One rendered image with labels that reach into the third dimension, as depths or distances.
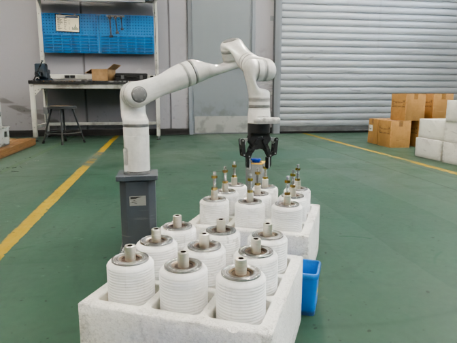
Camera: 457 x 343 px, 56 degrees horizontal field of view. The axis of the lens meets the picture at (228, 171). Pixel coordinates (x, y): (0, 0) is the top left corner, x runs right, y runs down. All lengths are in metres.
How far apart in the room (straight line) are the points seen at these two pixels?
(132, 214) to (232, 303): 0.86
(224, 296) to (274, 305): 0.12
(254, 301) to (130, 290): 0.25
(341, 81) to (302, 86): 0.63
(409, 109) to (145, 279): 4.60
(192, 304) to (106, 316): 0.17
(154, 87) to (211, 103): 5.02
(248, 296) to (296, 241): 0.52
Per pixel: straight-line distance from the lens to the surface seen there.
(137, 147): 1.58
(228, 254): 1.06
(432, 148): 4.38
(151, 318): 0.86
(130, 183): 1.58
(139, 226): 1.62
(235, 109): 6.63
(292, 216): 1.32
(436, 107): 5.47
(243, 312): 0.82
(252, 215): 1.34
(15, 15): 6.88
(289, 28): 6.82
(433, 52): 7.79
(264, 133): 1.42
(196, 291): 0.86
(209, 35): 6.63
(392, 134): 5.18
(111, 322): 0.91
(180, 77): 1.60
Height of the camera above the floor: 0.58
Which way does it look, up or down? 10 degrees down
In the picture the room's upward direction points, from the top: straight up
